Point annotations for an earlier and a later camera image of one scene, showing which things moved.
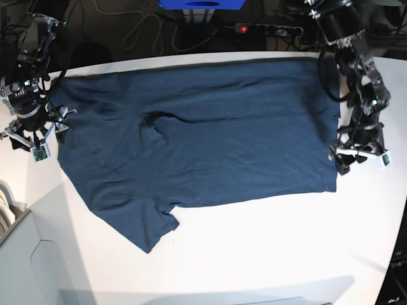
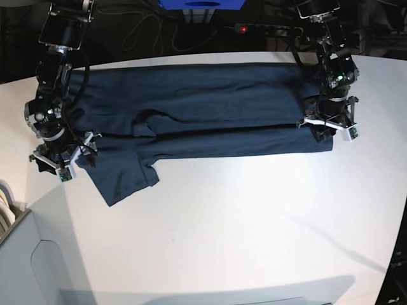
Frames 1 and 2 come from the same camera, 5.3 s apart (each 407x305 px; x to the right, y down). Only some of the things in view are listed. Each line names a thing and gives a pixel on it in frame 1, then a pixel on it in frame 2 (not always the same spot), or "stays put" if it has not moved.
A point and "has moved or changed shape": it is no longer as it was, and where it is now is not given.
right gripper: x=362 y=142 to x=331 y=115
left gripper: x=35 y=126 to x=60 y=153
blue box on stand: x=201 y=5 stays put
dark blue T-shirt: x=139 y=141 has moved or changed shape
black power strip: x=268 y=29 stays put
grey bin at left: x=41 y=259 stays put
